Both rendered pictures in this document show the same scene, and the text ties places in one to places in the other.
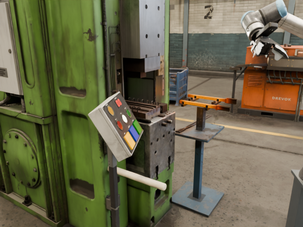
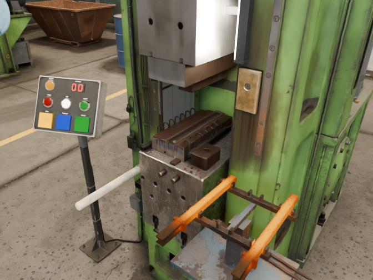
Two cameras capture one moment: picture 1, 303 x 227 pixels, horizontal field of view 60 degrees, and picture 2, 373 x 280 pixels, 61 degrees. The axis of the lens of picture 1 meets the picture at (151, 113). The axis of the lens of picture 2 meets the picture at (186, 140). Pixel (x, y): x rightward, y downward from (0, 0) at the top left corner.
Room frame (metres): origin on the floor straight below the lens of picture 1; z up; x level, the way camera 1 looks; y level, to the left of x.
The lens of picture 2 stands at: (2.04, -1.28, 1.71)
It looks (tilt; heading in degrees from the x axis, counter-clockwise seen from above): 29 degrees down; 94
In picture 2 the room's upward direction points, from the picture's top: 1 degrees clockwise
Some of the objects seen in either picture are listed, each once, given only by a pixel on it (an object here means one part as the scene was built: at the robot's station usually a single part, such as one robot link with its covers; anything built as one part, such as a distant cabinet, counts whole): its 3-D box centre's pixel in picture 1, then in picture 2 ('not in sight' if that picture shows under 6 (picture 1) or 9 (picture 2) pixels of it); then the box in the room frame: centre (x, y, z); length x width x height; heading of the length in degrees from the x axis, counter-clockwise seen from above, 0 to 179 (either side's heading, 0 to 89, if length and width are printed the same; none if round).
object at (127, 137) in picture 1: (129, 141); (46, 120); (1.23, 0.11, 1.01); 0.07 x 0.05 x 0.07; 172
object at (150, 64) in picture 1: (129, 62); (195, 61); (1.98, 0.16, 1.32); 0.42 x 0.20 x 0.10; 57
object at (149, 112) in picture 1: (130, 108); (193, 130); (1.98, 0.16, 0.96); 0.42 x 0.20 x 0.09; 57
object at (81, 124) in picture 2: (136, 127); (82, 124); (1.43, 0.09, 1.01); 0.07 x 0.05 x 0.07; 172
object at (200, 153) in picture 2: (158, 107); (206, 156); (2.05, -0.06, 0.95); 0.12 x 0.08 x 0.06; 57
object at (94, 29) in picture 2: not in sight; (71, 23); (-1.28, 6.47, 0.43); 1.89 x 1.20 x 0.85; 152
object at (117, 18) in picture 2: not in sight; (131, 40); (0.59, 4.67, 0.44); 0.59 x 0.59 x 0.88
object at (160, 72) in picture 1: (160, 65); (247, 90); (2.20, -0.07, 1.27); 0.09 x 0.02 x 0.17; 147
